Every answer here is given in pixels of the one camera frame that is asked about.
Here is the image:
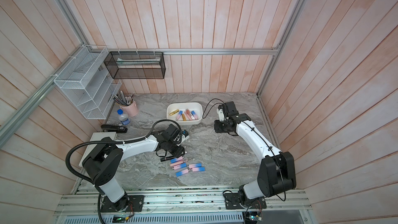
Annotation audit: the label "pink blue lipstick top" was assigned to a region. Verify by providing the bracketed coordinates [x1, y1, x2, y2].
[176, 111, 184, 121]

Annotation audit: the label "pink blue lipstick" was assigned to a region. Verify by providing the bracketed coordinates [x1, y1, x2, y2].
[170, 161, 187, 170]
[176, 169, 190, 177]
[190, 167, 205, 172]
[176, 111, 184, 121]
[171, 157, 184, 164]
[188, 163, 202, 169]

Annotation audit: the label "white plastic storage box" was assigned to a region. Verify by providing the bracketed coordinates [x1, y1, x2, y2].
[166, 102, 203, 126]

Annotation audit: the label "pink blue lipstick tube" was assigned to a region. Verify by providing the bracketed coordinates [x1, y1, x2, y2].
[191, 111, 199, 120]

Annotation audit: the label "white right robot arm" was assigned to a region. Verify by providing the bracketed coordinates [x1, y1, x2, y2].
[214, 102, 296, 204]

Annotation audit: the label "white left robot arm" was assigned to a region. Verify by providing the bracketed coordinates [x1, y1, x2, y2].
[82, 124, 189, 207]

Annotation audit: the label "pink blue lipstick middle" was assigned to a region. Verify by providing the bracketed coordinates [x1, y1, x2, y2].
[171, 157, 184, 164]

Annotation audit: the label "pink blue lipstick lower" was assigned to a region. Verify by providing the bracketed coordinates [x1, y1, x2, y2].
[170, 161, 187, 170]

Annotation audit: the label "pink blue lipstick bottom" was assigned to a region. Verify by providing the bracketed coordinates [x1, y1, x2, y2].
[176, 169, 190, 177]

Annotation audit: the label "pink blue lipstick far right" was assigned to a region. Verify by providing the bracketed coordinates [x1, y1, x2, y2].
[190, 167, 205, 172]

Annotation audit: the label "pink round cup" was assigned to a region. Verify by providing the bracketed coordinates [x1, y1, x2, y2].
[120, 101, 139, 117]

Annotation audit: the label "small clear water bottle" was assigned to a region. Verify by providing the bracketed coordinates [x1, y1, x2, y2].
[117, 109, 130, 125]

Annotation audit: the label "black stapler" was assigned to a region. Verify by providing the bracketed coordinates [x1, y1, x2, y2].
[101, 124, 128, 133]

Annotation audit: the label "pens in cup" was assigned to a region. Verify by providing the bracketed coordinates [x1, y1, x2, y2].
[113, 90, 134, 106]

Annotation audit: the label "white book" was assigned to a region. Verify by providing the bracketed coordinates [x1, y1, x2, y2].
[79, 131, 118, 167]

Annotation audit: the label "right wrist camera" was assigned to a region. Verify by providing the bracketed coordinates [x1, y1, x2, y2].
[217, 109, 225, 122]

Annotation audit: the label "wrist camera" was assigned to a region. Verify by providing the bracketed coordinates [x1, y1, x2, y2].
[217, 109, 225, 122]
[179, 130, 189, 145]

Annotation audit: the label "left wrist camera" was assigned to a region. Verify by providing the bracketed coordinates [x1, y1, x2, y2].
[179, 130, 189, 145]

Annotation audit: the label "black corrugated cable hose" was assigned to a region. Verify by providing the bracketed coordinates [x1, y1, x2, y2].
[65, 119, 183, 185]

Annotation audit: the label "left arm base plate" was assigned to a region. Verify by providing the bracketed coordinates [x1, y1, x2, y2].
[100, 195, 145, 213]

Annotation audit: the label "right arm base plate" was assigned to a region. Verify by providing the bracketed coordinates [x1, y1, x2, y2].
[222, 190, 267, 210]

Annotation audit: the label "black mesh wall basket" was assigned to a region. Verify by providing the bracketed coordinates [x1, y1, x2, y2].
[104, 51, 166, 79]

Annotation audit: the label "white wire mesh shelf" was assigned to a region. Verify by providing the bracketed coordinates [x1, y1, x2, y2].
[54, 45, 121, 120]

